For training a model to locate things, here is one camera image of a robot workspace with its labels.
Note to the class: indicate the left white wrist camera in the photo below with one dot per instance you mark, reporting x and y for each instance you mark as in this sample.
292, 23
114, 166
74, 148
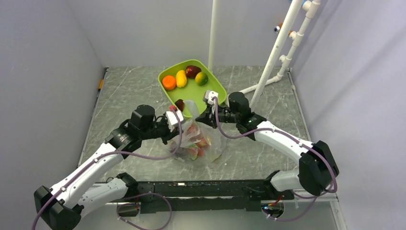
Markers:
174, 119

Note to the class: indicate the dark red apple back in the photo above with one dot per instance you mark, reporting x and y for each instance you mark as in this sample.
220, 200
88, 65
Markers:
191, 71

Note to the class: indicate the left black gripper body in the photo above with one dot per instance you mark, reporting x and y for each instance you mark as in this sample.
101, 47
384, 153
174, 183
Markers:
158, 129

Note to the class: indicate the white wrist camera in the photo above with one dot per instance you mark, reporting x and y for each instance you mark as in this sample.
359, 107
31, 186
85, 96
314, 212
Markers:
174, 119
209, 97

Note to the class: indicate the orange handled tool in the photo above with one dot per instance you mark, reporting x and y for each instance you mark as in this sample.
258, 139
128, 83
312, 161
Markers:
100, 85

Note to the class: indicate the orange fake fruit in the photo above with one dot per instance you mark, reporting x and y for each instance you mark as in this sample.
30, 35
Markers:
169, 83

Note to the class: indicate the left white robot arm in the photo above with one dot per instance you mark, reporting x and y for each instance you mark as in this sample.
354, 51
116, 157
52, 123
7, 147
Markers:
63, 205

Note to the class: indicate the small dark red fig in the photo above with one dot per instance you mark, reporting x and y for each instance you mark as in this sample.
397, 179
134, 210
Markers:
180, 104

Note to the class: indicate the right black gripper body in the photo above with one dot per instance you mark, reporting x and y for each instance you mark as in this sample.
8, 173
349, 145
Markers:
225, 115

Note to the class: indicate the red grape bunch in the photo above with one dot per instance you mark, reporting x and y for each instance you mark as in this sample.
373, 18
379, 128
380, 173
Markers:
198, 142

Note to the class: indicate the orange hook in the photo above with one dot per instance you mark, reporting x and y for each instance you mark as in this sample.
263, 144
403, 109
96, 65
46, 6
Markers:
278, 28

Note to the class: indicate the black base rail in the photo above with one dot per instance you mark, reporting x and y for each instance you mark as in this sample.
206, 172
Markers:
249, 195

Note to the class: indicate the white pvc pipe frame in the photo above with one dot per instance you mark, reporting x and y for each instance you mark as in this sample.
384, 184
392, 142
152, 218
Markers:
310, 7

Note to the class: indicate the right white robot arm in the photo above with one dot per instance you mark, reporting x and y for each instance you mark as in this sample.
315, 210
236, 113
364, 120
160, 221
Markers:
317, 170

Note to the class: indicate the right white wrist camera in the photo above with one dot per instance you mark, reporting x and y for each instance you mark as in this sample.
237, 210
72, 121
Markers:
209, 97

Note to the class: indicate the green plastic tray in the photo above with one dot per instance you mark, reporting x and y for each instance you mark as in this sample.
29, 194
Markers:
192, 91

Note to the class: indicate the green yellow fake mango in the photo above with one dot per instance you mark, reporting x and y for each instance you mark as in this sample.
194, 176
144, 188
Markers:
201, 78

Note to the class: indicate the clear plastic bag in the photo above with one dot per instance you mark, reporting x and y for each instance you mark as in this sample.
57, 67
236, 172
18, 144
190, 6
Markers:
178, 148

